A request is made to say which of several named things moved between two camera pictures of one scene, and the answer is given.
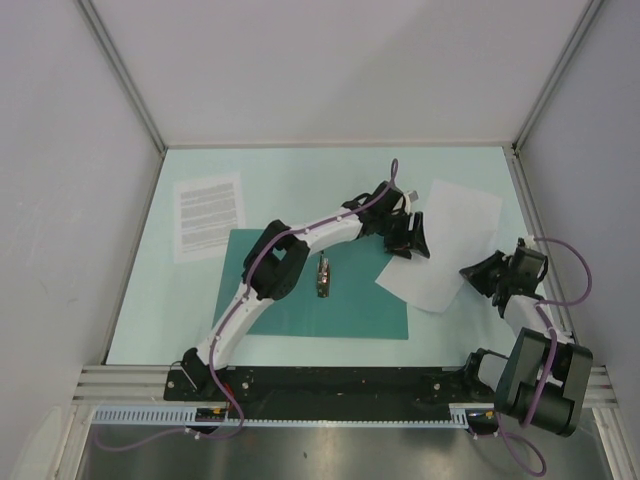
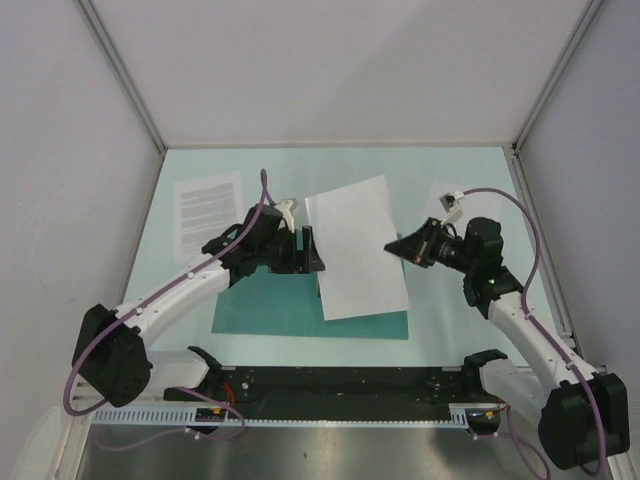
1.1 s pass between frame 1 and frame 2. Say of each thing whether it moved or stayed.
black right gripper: moved
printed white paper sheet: stayed
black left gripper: moved
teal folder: stayed
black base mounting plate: stayed
